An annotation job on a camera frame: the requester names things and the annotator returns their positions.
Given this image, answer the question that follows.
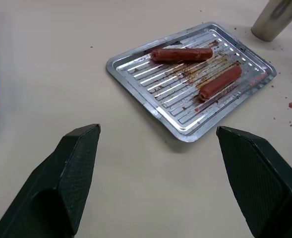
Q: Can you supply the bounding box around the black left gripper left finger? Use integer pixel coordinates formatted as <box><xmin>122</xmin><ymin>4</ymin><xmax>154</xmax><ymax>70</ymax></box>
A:
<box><xmin>0</xmin><ymin>123</ymin><xmax>102</xmax><ymax>238</ymax></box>

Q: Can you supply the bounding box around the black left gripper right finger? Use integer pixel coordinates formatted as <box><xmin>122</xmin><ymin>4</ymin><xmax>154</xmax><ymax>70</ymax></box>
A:
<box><xmin>216</xmin><ymin>125</ymin><xmax>292</xmax><ymax>238</ymax></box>

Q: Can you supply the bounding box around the red-brown sausage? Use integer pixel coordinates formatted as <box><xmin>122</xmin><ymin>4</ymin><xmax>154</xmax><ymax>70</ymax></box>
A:
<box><xmin>150</xmin><ymin>47</ymin><xmax>214</xmax><ymax>62</ymax></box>
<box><xmin>198</xmin><ymin>65</ymin><xmax>242</xmax><ymax>102</ymax></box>

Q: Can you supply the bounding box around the ribbed silver metal baking tray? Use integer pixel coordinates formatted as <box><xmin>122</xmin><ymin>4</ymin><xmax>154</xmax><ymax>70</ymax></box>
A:
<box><xmin>106</xmin><ymin>21</ymin><xmax>277</xmax><ymax>143</ymax></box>

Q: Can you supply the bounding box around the silver metal cup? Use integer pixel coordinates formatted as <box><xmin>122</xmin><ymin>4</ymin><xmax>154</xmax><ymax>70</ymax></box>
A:
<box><xmin>250</xmin><ymin>0</ymin><xmax>292</xmax><ymax>42</ymax></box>

